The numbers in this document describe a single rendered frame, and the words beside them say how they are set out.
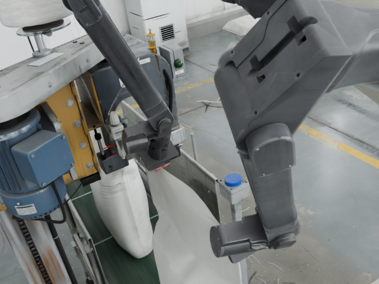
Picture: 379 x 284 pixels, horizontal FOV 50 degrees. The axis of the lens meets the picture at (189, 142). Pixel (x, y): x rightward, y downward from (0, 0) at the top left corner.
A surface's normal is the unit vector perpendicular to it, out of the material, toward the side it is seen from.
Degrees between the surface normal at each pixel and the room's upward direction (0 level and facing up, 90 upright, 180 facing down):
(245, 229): 30
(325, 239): 0
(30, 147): 1
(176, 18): 90
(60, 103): 90
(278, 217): 112
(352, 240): 0
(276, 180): 118
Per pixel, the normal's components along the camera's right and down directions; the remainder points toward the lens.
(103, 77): 0.50, 0.39
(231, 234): 0.12, -0.53
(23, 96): 0.90, 0.11
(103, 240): -0.13, -0.85
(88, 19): 0.37, 0.65
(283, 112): 0.23, 0.84
